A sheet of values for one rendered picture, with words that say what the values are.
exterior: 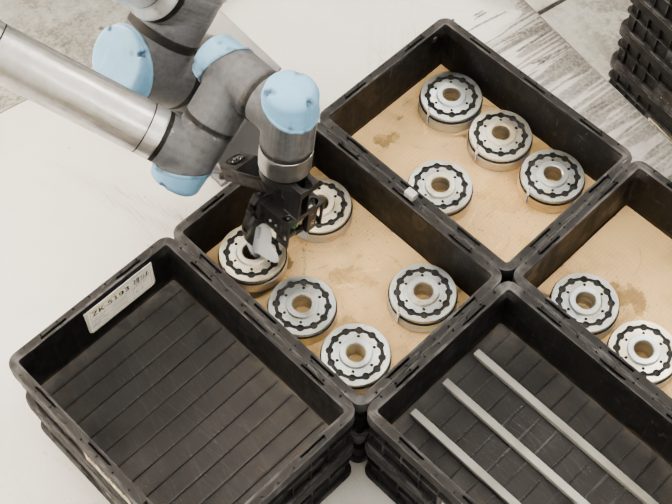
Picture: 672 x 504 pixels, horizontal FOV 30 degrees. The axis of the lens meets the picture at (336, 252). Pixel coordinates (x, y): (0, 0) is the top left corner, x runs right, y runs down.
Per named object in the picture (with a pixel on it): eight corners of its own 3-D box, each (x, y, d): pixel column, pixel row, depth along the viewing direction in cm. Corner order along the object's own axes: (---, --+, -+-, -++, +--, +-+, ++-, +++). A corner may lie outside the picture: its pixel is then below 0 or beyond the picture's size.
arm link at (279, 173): (247, 142, 169) (290, 113, 173) (246, 164, 173) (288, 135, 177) (285, 175, 167) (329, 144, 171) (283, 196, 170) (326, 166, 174)
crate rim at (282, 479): (6, 368, 175) (2, 361, 173) (169, 240, 186) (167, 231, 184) (196, 570, 161) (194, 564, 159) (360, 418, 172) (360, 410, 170)
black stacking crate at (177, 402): (22, 397, 183) (5, 363, 174) (175, 274, 194) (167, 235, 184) (202, 589, 169) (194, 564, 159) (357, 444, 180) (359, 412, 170)
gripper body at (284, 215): (284, 253, 179) (290, 201, 170) (243, 217, 182) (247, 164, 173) (322, 225, 183) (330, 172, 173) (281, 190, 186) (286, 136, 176)
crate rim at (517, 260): (314, 125, 197) (314, 116, 195) (444, 23, 208) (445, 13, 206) (505, 283, 182) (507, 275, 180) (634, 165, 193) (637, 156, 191)
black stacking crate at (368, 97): (316, 161, 205) (315, 119, 195) (439, 62, 216) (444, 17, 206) (498, 313, 191) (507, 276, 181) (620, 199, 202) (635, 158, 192)
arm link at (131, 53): (127, 82, 206) (69, 72, 194) (166, 13, 202) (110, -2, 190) (173, 124, 201) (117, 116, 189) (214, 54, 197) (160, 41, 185)
